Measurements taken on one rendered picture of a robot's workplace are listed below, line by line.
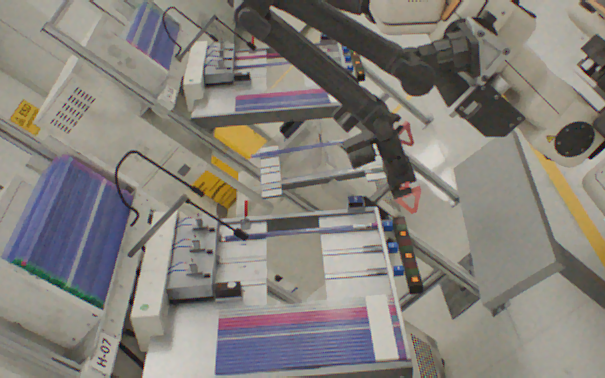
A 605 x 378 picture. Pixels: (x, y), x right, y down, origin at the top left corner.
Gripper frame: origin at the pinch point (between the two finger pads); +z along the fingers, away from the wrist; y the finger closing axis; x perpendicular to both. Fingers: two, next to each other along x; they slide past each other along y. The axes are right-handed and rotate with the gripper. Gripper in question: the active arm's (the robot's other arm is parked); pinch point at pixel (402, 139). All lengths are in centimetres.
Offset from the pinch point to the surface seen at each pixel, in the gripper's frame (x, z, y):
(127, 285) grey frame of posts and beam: -84, -31, -14
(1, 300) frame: -101, -59, 0
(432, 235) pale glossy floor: -3, 98, -88
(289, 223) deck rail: -41, 7, -35
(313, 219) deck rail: -34.5, 11.9, -31.5
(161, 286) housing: -78, -24, -12
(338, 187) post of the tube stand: -19, 21, -48
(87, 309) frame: -90, -42, 5
